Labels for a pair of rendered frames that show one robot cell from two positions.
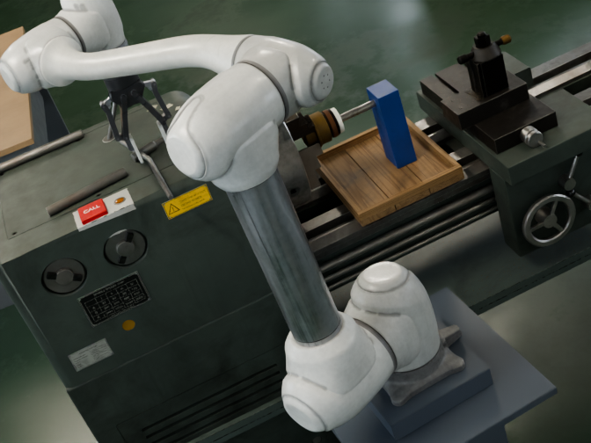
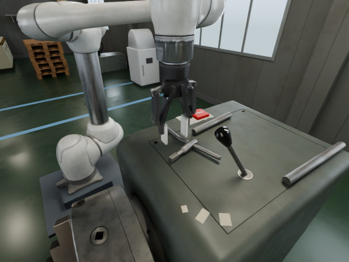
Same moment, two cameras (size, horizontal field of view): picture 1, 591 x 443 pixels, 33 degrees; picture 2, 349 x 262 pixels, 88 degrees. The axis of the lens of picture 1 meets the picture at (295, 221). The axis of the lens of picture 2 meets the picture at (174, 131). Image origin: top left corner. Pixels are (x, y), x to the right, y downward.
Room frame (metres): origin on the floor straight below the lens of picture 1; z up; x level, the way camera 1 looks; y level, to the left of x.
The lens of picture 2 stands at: (2.47, 0.07, 1.60)
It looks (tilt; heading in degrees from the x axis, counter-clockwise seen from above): 33 degrees down; 157
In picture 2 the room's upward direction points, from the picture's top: straight up
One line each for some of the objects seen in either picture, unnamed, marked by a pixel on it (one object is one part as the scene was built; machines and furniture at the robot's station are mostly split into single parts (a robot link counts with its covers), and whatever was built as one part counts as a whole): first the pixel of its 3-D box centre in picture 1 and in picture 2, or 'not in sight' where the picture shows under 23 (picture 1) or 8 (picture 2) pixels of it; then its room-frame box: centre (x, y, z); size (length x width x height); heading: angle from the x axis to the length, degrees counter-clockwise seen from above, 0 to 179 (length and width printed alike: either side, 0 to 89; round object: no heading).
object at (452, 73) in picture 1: (485, 101); not in sight; (2.28, -0.60, 0.95); 0.43 x 0.18 x 0.04; 9
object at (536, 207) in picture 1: (551, 194); not in sight; (2.07, -0.66, 0.73); 0.27 x 0.12 x 0.27; 99
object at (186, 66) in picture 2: (124, 86); (174, 79); (2.05, 0.25, 1.46); 0.08 x 0.07 x 0.09; 99
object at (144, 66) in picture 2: not in sight; (143, 58); (-2.30, 1.26, 0.65); 0.66 x 0.56 x 1.30; 13
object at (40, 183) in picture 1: (128, 228); (219, 186); (2.12, 0.40, 1.06); 0.59 x 0.48 x 0.39; 99
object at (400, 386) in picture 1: (416, 351); (78, 175); (1.59, -0.15, 0.83); 0.22 x 0.18 x 0.06; 103
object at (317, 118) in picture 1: (318, 128); not in sight; (2.23, -0.14, 1.08); 0.09 x 0.09 x 0.09; 9
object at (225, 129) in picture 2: not in sight; (223, 136); (2.22, 0.29, 1.38); 0.04 x 0.03 x 0.05; 99
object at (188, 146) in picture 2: (152, 145); (183, 149); (2.10, 0.26, 1.27); 0.12 x 0.02 x 0.02; 115
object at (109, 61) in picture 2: not in sight; (106, 53); (-4.35, 0.54, 0.48); 1.00 x 0.81 x 0.96; 103
